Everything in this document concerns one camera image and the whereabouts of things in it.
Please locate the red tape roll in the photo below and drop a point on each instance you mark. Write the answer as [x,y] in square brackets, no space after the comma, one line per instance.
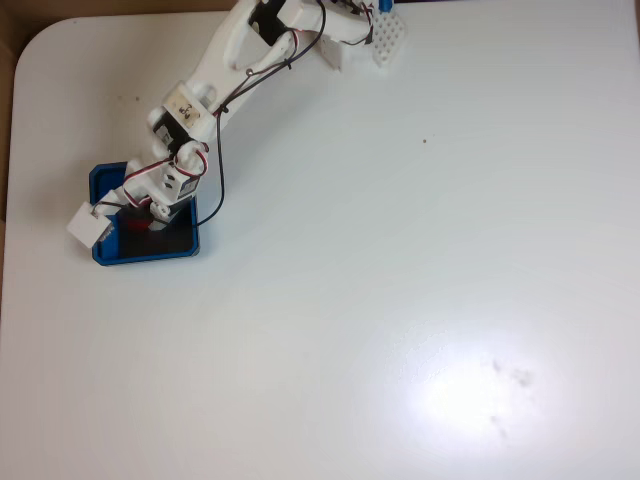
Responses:
[137,223]

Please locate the blue square box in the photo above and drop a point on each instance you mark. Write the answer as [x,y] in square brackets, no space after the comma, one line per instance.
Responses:
[150,257]

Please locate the blue table clamp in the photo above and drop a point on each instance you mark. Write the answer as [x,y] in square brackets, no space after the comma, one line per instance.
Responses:
[386,5]

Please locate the white camera box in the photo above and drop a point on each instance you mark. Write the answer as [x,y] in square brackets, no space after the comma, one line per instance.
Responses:
[87,227]

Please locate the white perforated base plate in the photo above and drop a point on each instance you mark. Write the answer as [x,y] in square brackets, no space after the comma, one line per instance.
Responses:
[390,35]

